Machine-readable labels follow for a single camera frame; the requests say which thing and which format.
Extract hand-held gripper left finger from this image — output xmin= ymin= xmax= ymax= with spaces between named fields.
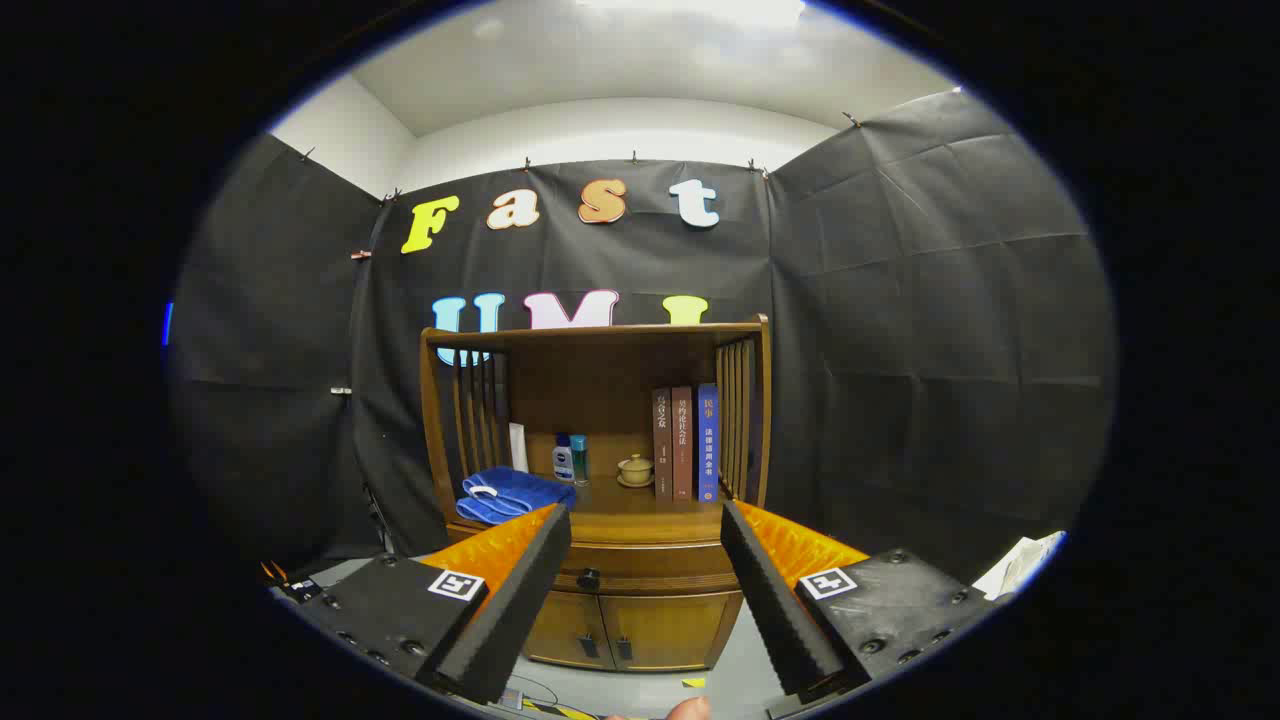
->
xmin=285 ymin=503 xmax=573 ymax=706

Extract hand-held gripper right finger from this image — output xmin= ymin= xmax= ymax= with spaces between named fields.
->
xmin=720 ymin=499 xmax=1001 ymax=719

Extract wooden drawer with black knob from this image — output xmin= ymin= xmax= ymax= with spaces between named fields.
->
xmin=553 ymin=545 xmax=742 ymax=594

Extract wooden cabinet door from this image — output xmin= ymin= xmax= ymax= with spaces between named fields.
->
xmin=604 ymin=592 xmax=744 ymax=673
xmin=523 ymin=590 xmax=609 ymax=669

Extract wooden countertop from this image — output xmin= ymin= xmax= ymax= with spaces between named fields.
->
xmin=447 ymin=472 xmax=763 ymax=547

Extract wooden cabinet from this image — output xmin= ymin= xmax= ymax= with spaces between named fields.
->
xmin=420 ymin=314 xmax=772 ymax=673

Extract blue folded towel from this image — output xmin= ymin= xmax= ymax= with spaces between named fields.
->
xmin=456 ymin=466 xmax=578 ymax=526

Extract blue book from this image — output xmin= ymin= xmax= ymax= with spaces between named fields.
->
xmin=696 ymin=383 xmax=721 ymax=503

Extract reddish brown book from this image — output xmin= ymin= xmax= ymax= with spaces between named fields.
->
xmin=671 ymin=386 xmax=695 ymax=502

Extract dark brown book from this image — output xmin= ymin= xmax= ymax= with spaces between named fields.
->
xmin=652 ymin=388 xmax=674 ymax=501

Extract white paper sheets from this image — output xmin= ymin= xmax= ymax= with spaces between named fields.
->
xmin=972 ymin=531 xmax=1067 ymax=601

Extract black backdrop cloth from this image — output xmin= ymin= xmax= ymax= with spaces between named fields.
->
xmin=168 ymin=88 xmax=1118 ymax=586

